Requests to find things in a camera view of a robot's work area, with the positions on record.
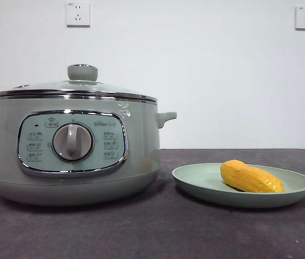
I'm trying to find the glass lid with green knob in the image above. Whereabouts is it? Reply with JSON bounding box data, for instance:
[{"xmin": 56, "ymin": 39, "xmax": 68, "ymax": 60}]
[{"xmin": 0, "ymin": 64, "xmax": 158, "ymax": 103}]

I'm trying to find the yellow corn cob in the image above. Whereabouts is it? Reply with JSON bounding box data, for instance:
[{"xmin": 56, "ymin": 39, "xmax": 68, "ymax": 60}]
[{"xmin": 220, "ymin": 159, "xmax": 285, "ymax": 193}]

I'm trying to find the pale green electric steamer pot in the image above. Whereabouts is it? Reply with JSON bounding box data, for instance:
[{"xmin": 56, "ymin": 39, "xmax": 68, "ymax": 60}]
[{"xmin": 0, "ymin": 96, "xmax": 178, "ymax": 207}]

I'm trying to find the pale green round plate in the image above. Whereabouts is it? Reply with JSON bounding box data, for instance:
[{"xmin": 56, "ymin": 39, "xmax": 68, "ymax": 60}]
[{"xmin": 172, "ymin": 162, "xmax": 305, "ymax": 208}]

